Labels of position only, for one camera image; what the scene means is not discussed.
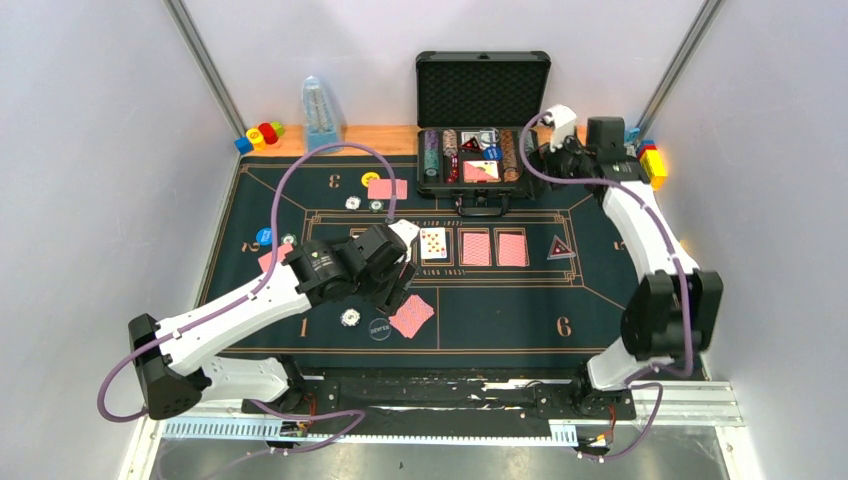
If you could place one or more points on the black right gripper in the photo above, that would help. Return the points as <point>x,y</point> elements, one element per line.
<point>544,158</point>

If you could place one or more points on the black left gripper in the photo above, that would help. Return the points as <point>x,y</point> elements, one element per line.
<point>398,291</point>

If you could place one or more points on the red-backed card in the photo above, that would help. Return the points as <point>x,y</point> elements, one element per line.
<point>382,189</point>
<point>411,316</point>

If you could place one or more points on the white-blue poker chip stack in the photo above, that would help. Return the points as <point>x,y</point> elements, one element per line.
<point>350,318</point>

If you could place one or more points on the face-down community card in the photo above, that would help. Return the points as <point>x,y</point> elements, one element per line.
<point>512,250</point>
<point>476,249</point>

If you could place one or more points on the red triangular all-in marker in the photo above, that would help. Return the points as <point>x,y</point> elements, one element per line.
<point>559,250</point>

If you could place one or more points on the yellow big blind button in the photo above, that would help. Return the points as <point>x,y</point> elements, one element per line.
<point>368,178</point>

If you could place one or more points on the red-backed cards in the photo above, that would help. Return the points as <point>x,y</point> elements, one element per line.
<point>265,261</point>

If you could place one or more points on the blue small blind button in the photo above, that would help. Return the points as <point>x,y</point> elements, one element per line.
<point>264,237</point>

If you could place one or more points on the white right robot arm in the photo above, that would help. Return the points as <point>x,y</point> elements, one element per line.
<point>671,315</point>

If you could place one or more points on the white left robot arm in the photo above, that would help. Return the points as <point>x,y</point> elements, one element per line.
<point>180,364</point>

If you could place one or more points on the clear dealer button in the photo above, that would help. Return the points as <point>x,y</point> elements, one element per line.
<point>379,329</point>

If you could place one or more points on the orange chip row in case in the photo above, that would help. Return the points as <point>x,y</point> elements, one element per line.
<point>509,158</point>

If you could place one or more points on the blue button in case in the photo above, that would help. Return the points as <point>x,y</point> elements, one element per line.
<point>492,153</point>

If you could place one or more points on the playing card deck in case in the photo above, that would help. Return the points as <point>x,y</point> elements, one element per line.
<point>481,171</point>

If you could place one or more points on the green poker table mat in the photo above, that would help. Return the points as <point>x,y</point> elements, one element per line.
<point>550,314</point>

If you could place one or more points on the pink-white chip row in case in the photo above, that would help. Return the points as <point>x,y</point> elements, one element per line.
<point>449,143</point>

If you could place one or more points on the black poker chip case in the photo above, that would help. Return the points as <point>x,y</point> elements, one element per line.
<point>477,94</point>

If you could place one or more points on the purple-green chip row in case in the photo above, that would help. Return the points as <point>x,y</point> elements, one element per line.
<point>431,156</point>

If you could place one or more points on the yellow toy block right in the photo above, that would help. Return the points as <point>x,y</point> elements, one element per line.
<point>652,162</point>

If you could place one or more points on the green toy block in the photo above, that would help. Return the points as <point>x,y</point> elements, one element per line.
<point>278,128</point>

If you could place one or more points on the red toy cylinder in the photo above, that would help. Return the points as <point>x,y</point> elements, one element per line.
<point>268,133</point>

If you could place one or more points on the yellow toy cylinder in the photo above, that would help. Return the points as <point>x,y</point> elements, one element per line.
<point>256,139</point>

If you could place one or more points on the blue toy cube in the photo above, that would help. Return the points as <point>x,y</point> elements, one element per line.
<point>244,145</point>

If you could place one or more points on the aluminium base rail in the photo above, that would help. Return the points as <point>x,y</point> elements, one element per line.
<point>504,407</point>

